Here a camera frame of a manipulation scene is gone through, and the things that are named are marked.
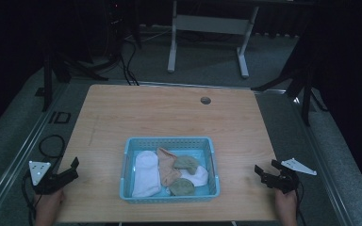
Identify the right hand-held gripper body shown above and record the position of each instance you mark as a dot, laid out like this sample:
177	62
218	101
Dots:
284	182

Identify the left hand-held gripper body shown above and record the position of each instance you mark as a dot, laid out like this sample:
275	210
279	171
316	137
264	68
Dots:
39	171

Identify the person's right hand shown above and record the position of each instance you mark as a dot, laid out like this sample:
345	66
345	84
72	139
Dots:
286	207

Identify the person's left hand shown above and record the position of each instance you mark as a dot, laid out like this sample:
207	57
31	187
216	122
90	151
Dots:
47	205

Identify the light blue plastic basket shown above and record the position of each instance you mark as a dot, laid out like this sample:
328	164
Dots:
128	175

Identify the short white sock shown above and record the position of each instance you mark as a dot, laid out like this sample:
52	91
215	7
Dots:
199	177

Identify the green sock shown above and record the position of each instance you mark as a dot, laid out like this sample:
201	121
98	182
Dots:
187	163
182	187

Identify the long white sock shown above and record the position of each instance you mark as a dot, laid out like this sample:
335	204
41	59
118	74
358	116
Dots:
146	177

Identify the black tripod stand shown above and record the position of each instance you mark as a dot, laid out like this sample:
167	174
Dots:
306	94
47	81

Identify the peach sock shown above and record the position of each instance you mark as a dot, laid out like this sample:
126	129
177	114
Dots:
167	169

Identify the black computer tower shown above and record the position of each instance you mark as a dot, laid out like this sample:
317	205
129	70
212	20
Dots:
115	28

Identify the white desk frame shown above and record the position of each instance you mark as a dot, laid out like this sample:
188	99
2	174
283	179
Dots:
212	25

